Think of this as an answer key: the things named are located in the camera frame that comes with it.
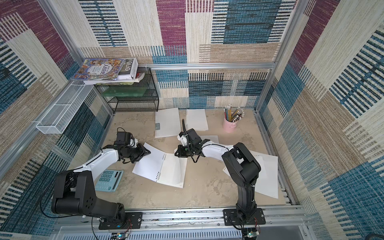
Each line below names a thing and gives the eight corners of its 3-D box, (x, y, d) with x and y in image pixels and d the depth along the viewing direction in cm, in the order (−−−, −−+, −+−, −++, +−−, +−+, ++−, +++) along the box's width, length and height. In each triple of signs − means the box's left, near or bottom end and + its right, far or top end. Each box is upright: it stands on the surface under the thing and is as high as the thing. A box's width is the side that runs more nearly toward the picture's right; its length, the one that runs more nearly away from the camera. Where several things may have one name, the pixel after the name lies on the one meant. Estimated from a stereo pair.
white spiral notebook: (155, 138, 106) (154, 136, 104) (156, 111, 123) (155, 109, 121) (181, 135, 108) (181, 133, 106) (178, 109, 124) (178, 107, 122)
